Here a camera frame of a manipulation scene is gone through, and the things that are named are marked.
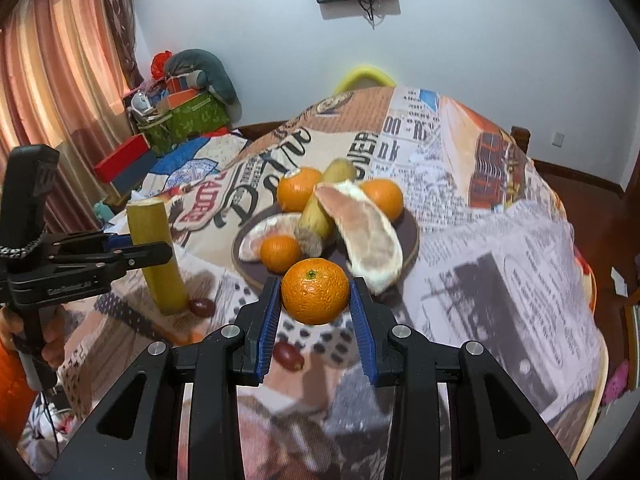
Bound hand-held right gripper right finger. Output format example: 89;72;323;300
348;276;578;480

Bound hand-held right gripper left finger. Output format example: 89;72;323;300
50;276;283;480

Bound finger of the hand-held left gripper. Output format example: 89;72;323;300
47;230;133;262
90;241;174;282

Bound yellow-green banana piece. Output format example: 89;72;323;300
126;199;190;317

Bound orange with green stem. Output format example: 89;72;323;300
281;257;350;325

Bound small orange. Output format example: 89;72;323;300
260;235;302;273

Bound large peeled pomelo segment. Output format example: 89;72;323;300
314;181;404;297

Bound small pomelo segment with peel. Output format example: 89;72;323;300
238;212;303;263

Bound dark purple plate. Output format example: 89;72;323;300
231;200;421;293

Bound person's left hand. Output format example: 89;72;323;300
0;305;67;378

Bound red and blue box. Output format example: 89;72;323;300
94;134;159;194

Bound blue patterned cloth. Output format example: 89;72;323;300
142;132;252;196

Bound orange striped curtain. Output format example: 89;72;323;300
0;0;133;231

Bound white plastic item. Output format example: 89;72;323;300
129;92;157;120

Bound green patterned storage bag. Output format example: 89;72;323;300
136;94;232;157

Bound newspaper print blanket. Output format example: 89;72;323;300
20;85;608;480

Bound orange box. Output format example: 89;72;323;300
159;87;202;112

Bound red plastic bag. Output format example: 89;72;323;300
151;51;173;81

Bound brown patterned curtain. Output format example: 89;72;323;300
97;0;151;93

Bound white paper scrap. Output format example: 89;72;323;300
610;267;630;298

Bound pink slipper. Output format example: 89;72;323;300
602;360;630;407

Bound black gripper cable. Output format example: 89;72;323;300
35;387;68;466

